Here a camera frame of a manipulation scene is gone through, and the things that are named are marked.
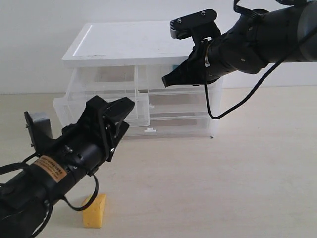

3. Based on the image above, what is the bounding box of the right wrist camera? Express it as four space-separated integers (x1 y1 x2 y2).
170 9 221 41

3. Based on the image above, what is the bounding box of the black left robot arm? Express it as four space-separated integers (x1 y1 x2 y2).
0 96 135 238

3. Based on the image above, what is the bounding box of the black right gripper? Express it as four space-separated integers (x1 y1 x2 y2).
162 30 268 87

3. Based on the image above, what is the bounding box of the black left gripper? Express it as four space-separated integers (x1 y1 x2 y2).
62 96 135 174

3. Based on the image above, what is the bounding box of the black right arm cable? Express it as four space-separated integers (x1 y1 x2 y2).
204 0 317 120

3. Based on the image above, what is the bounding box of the yellow cheese wedge block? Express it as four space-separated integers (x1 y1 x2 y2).
82 194 106 229

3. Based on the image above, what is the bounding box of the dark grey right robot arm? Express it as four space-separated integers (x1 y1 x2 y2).
162 0 317 87

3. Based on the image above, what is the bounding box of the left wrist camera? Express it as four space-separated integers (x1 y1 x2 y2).
24 112 53 155

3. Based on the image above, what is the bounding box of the clear plastic storage box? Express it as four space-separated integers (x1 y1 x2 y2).
149 93 208 115
126 116 218 137

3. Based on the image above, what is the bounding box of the white plastic drawer cabinet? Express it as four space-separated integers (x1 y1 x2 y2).
61 19 225 139

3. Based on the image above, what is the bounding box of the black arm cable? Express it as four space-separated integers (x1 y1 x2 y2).
0 153 100 238
204 0 317 120

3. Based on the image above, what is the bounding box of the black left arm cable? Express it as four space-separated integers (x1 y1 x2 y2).
0 153 100 238

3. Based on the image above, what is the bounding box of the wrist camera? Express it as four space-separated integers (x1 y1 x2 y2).
24 112 53 155
170 9 221 41

